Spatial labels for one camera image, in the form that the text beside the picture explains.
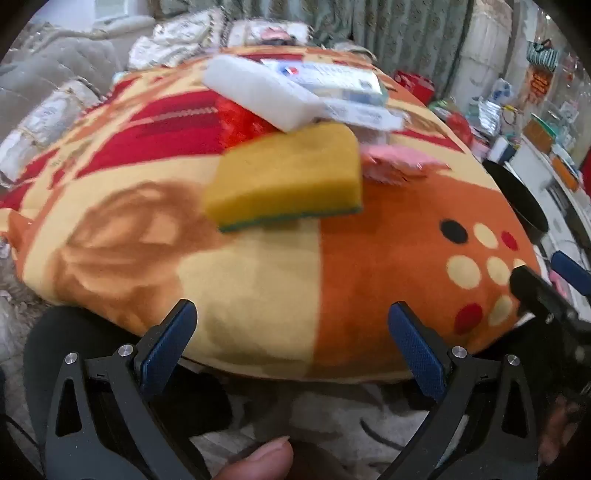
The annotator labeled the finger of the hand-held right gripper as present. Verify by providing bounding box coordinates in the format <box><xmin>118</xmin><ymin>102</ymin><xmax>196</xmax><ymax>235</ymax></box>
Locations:
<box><xmin>551</xmin><ymin>250</ymin><xmax>591</xmax><ymax>301</ymax></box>
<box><xmin>508</xmin><ymin>265</ymin><xmax>579</xmax><ymax>332</ymax></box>

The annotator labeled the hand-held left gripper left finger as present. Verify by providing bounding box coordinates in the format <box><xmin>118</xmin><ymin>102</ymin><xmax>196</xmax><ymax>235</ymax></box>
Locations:
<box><xmin>45</xmin><ymin>299</ymin><xmax>213</xmax><ymax>480</ymax></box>

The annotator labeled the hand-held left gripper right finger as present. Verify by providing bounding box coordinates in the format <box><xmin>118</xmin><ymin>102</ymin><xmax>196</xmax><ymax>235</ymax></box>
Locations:
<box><xmin>379</xmin><ymin>301</ymin><xmax>540</xmax><ymax>480</ymax></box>

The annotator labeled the black round bin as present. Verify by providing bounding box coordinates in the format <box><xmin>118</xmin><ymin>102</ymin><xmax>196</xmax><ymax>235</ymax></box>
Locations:
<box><xmin>482</xmin><ymin>159</ymin><xmax>550</xmax><ymax>245</ymax></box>

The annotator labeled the pink wrapper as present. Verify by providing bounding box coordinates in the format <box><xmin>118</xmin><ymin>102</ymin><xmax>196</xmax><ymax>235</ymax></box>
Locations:
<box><xmin>360</xmin><ymin>143</ymin><xmax>451</xmax><ymax>184</ymax></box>

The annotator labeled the yellow sponge green scrub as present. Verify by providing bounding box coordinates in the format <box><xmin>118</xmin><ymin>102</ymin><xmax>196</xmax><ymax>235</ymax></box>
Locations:
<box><xmin>204</xmin><ymin>122</ymin><xmax>364</xmax><ymax>233</ymax></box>

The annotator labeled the red plastic bag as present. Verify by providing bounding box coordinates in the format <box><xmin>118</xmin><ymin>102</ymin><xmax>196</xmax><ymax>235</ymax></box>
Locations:
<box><xmin>443</xmin><ymin>111</ymin><xmax>474</xmax><ymax>148</ymax></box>
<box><xmin>215</xmin><ymin>95</ymin><xmax>278</xmax><ymax>141</ymax></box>

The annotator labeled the white foam block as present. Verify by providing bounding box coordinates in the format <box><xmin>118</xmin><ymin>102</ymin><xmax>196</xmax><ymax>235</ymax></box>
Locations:
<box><xmin>203</xmin><ymin>54</ymin><xmax>340</xmax><ymax>134</ymax></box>

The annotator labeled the person's right hand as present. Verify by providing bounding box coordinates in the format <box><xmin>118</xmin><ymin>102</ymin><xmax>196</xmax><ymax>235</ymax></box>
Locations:
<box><xmin>538</xmin><ymin>397</ymin><xmax>585</xmax><ymax>467</ymax></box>

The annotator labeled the person's left hand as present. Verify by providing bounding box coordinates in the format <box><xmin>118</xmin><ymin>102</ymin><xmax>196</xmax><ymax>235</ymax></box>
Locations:
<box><xmin>210</xmin><ymin>436</ymin><xmax>295</xmax><ymax>480</ymax></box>

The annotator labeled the orange box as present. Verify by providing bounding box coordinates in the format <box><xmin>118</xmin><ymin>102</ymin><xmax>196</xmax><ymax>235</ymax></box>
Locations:
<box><xmin>551</xmin><ymin>157</ymin><xmax>580</xmax><ymax>190</ymax></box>

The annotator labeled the grey patterned rug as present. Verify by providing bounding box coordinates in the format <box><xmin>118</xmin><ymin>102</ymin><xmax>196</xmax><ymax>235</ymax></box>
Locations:
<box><xmin>0</xmin><ymin>258</ymin><xmax>439</xmax><ymax>480</ymax></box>

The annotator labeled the white cabinet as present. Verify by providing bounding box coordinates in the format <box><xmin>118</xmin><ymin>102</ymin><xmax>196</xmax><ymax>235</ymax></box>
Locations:
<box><xmin>508</xmin><ymin>115</ymin><xmax>591</xmax><ymax>241</ymax></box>

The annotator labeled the orange red printed blanket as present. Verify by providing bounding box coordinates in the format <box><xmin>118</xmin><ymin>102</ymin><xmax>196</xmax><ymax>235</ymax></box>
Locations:
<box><xmin>0</xmin><ymin>44</ymin><xmax>550</xmax><ymax>384</ymax></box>

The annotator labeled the white navy box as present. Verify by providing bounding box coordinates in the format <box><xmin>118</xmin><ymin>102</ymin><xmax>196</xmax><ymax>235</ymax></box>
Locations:
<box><xmin>485</xmin><ymin>136</ymin><xmax>518</xmax><ymax>164</ymax></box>

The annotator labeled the brown cardboard box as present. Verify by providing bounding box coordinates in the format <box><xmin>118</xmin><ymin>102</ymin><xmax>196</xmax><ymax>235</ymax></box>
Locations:
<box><xmin>524</xmin><ymin>115</ymin><xmax>555</xmax><ymax>153</ymax></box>

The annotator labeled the silver foil bag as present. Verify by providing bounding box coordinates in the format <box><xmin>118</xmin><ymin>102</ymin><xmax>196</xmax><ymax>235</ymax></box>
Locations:
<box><xmin>475</xmin><ymin>99</ymin><xmax>502</xmax><ymax>134</ymax></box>

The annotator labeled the green striped bag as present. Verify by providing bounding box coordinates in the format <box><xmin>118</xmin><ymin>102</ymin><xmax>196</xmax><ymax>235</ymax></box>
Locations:
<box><xmin>526</xmin><ymin>39</ymin><xmax>561</xmax><ymax>72</ymax></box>

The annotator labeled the red gift box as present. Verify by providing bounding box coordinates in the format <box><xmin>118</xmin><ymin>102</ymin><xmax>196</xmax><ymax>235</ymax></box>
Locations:
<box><xmin>392</xmin><ymin>69</ymin><xmax>437</xmax><ymax>104</ymax></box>

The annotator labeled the white flat packet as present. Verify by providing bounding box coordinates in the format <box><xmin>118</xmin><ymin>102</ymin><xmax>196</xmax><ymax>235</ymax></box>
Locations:
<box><xmin>323</xmin><ymin>99</ymin><xmax>409</xmax><ymax>132</ymax></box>

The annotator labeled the green patterned curtain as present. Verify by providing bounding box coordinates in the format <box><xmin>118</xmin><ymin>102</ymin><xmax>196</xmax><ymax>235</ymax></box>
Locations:
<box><xmin>157</xmin><ymin>0</ymin><xmax>476</xmax><ymax>100</ymax></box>

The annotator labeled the white blue carton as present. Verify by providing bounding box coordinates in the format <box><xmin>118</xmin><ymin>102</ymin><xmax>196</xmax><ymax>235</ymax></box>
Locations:
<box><xmin>261</xmin><ymin>58</ymin><xmax>384</xmax><ymax>100</ymax></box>

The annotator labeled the grey tufted sofa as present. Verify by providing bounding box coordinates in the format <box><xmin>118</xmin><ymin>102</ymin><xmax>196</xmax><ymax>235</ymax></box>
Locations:
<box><xmin>0</xmin><ymin>16</ymin><xmax>153</xmax><ymax>139</ymax></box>

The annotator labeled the red hanging wall decoration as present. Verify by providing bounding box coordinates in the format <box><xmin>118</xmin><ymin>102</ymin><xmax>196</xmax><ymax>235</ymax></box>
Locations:
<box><xmin>529</xmin><ymin>69</ymin><xmax>555</xmax><ymax>104</ymax></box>

